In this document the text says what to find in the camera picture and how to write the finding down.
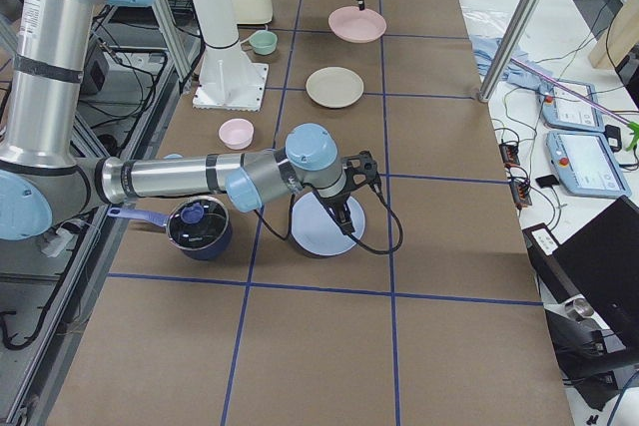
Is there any light blue plate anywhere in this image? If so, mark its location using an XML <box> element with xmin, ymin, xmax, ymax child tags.
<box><xmin>292</xmin><ymin>193</ymin><xmax>356</xmax><ymax>256</ymax></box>

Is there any aluminium frame post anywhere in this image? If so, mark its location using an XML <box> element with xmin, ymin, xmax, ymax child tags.
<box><xmin>477</xmin><ymin>0</ymin><xmax>540</xmax><ymax>103</ymax></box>

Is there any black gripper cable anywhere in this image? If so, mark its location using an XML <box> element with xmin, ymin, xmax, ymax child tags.
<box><xmin>254</xmin><ymin>171</ymin><xmax>404</xmax><ymax>254</ymax></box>

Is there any dark blue pot with lid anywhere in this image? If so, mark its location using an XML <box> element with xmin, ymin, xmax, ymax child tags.
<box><xmin>107</xmin><ymin>196</ymin><xmax>233</xmax><ymax>260</ymax></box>

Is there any teach pendant tablet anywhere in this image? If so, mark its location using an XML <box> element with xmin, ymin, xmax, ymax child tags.
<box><xmin>546</xmin><ymin>130</ymin><xmax>631</xmax><ymax>199</ymax></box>
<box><xmin>537</xmin><ymin>82</ymin><xmax>604</xmax><ymax>133</ymax></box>

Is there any green cup with handle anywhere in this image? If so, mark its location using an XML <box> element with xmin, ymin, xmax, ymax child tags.
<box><xmin>243</xmin><ymin>30</ymin><xmax>278</xmax><ymax>56</ymax></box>

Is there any upper teach pendant tablet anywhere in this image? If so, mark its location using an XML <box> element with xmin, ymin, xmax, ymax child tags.
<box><xmin>537</xmin><ymin>82</ymin><xmax>604</xmax><ymax>133</ymax></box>

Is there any pink bowl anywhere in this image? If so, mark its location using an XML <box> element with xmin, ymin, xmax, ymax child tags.
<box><xmin>218</xmin><ymin>118</ymin><xmax>255</xmax><ymax>150</ymax></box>

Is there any beige plate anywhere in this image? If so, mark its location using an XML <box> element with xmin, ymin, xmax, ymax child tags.
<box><xmin>306</xmin><ymin>67</ymin><xmax>364</xmax><ymax>109</ymax></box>

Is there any black laptop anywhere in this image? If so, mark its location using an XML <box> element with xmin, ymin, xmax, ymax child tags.
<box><xmin>523</xmin><ymin>196</ymin><xmax>638</xmax><ymax>347</ymax></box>

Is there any grabber stick with green tip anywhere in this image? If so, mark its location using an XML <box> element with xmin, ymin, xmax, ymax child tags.
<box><xmin>509</xmin><ymin>57</ymin><xmax>639</xmax><ymax>151</ymax></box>

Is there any light blue cloth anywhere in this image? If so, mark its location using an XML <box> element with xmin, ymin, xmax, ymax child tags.
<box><xmin>470</xmin><ymin>34</ymin><xmax>550</xmax><ymax>93</ymax></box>

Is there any lower teach pendant tablet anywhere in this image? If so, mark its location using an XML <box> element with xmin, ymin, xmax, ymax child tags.
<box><xmin>546</xmin><ymin>130</ymin><xmax>631</xmax><ymax>199</ymax></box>

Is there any pink plate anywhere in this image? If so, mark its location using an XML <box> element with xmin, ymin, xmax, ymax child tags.
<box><xmin>328</xmin><ymin>6</ymin><xmax>386</xmax><ymax>43</ymax></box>

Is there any white pedestal column with base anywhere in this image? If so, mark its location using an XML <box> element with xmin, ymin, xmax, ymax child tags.
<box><xmin>193</xmin><ymin>0</ymin><xmax>269</xmax><ymax>112</ymax></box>

